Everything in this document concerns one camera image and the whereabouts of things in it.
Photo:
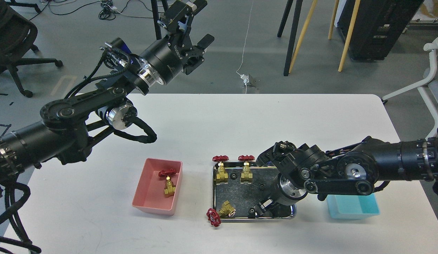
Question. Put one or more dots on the shiny metal tray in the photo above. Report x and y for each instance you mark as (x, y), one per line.
(244, 196)

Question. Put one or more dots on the black tripod leg centre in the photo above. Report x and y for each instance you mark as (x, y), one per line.
(293, 32)

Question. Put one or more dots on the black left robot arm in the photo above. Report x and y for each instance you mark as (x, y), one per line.
(97, 107)

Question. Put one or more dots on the black cabinet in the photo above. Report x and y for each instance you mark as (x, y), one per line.
(378, 25)

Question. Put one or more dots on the brass valve tray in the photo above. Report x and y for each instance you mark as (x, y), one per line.
(225, 211)
(169, 188)

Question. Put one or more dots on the black office chair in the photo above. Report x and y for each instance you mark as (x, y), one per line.
(17, 36)

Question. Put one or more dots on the brass valve tray front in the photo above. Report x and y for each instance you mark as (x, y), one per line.
(225, 211)

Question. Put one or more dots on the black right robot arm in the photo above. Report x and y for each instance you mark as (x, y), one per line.
(359, 169)

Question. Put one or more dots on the black tripod left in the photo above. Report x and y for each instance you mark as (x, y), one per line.
(155, 13)

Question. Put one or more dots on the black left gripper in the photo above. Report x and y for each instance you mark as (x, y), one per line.
(177, 20)

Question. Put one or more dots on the brass valve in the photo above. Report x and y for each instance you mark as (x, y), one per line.
(221, 175)
(246, 174)

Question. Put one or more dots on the white power adapter with cable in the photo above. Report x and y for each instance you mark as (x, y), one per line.
(245, 77)

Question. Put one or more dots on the light blue plastic box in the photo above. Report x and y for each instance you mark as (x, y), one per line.
(352, 207)

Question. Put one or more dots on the black gear front left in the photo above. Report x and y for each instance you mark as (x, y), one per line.
(251, 212)

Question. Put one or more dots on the brass valve back left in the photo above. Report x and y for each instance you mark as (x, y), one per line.
(221, 175)

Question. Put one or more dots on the pink plastic box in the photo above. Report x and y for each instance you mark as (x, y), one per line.
(152, 194)

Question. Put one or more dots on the yellow wooden leg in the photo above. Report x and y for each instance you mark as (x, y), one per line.
(302, 34)
(333, 17)

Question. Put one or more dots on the brass valve back right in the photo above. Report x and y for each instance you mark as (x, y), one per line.
(246, 174)

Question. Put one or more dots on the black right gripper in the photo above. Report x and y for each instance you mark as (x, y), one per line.
(281, 192)

